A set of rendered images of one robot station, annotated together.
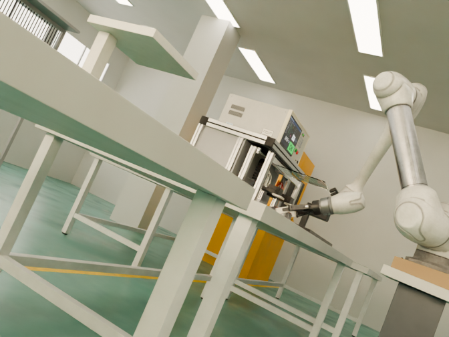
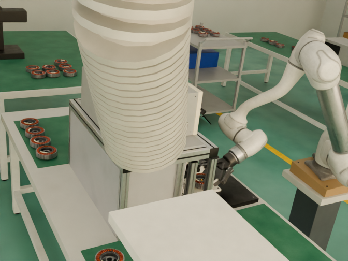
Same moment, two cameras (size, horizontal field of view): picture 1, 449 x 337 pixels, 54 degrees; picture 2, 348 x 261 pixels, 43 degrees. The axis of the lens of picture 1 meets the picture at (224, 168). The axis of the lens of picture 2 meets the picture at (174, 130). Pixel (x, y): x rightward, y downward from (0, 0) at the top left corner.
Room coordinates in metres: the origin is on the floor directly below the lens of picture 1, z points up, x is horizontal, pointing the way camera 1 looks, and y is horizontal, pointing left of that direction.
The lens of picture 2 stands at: (1.42, 1.37, 1.94)
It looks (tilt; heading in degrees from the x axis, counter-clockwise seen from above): 25 degrees down; 301
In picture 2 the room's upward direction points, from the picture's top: 7 degrees clockwise
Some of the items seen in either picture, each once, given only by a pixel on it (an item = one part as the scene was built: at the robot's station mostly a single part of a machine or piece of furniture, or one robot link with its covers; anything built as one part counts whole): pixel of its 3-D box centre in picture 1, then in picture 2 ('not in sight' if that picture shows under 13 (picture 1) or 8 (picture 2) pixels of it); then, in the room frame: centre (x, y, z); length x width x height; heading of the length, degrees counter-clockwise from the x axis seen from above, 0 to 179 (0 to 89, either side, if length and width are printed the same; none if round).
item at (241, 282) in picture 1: (311, 285); (39, 92); (4.60, -1.29, 0.38); 1.85 x 1.10 x 0.75; 153
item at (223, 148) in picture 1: (209, 159); (150, 200); (2.27, 0.09, 0.91); 0.28 x 0.03 x 0.32; 63
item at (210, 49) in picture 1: (177, 124); not in sight; (6.48, 0.90, 1.65); 0.50 x 0.45 x 3.30; 63
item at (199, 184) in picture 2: (280, 212); (201, 180); (2.28, -0.36, 0.80); 0.11 x 0.11 x 0.04
